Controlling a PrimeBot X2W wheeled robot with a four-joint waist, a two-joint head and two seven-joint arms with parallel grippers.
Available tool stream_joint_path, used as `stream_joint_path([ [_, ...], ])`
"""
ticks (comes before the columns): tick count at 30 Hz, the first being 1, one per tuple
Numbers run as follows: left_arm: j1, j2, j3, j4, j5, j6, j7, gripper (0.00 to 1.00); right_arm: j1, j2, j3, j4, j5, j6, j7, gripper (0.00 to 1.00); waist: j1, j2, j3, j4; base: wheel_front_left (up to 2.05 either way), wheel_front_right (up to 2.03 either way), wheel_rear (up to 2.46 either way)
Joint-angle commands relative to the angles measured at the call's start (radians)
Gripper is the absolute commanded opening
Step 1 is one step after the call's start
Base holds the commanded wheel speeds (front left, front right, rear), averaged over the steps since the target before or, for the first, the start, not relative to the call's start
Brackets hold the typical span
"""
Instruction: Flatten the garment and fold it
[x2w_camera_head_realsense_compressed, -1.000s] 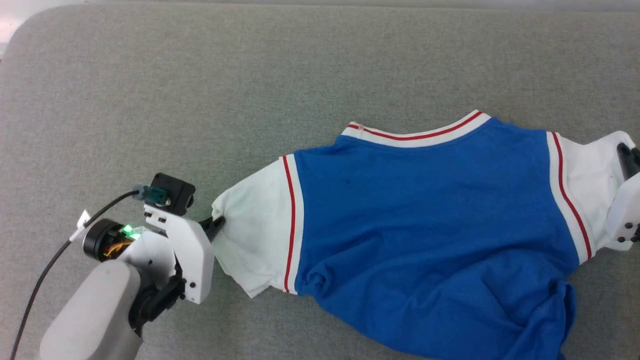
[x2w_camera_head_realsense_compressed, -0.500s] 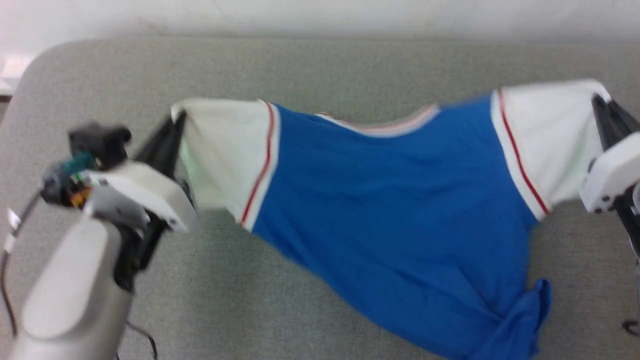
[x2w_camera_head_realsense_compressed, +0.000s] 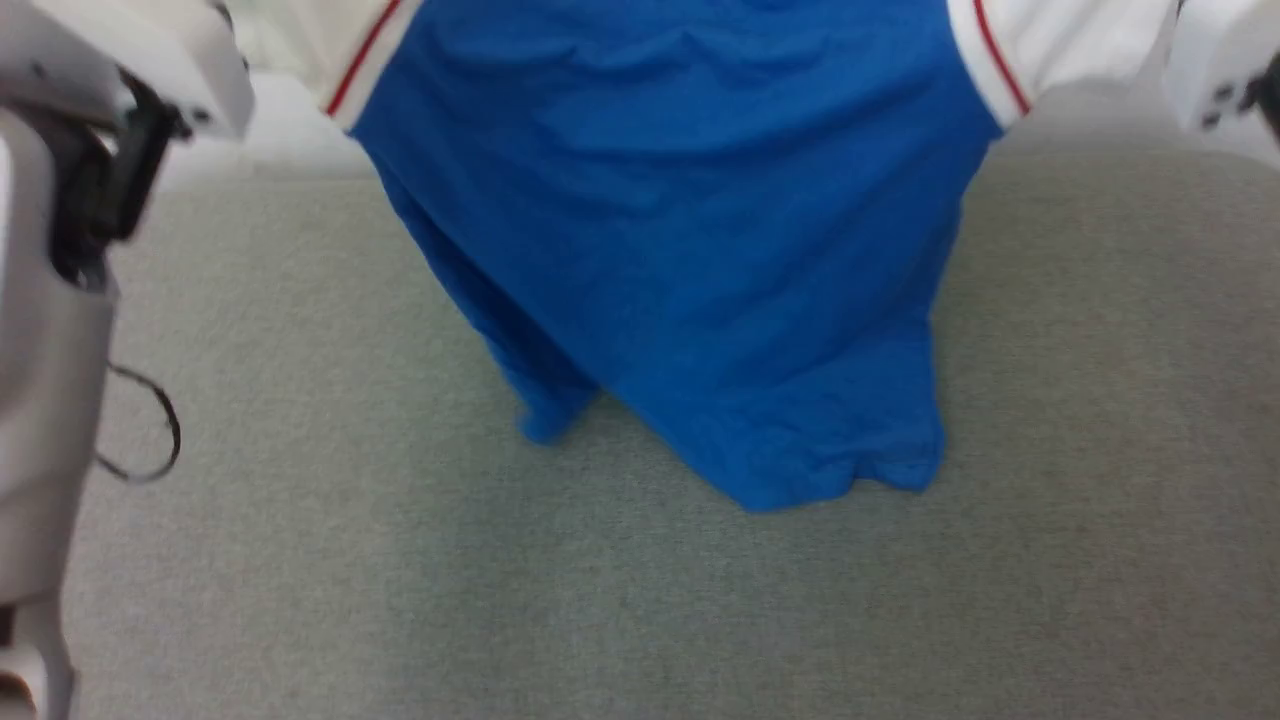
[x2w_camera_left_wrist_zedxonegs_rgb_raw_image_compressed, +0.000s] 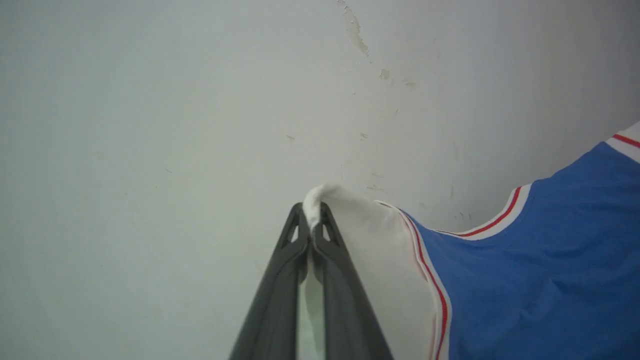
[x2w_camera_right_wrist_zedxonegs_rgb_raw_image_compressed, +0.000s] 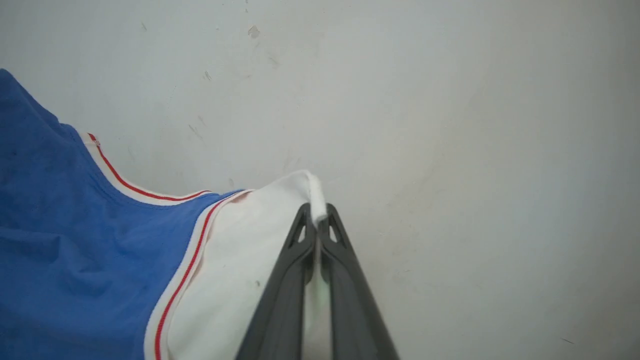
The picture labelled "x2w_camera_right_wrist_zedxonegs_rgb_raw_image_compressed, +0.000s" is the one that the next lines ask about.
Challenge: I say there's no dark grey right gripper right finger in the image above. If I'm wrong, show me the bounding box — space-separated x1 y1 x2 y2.
317 202 401 360

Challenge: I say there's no blue white red-trimmed t-shirt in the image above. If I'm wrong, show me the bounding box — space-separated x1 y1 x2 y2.
0 68 332 360

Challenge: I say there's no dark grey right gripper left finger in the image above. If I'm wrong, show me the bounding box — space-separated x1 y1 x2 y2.
235 202 319 360

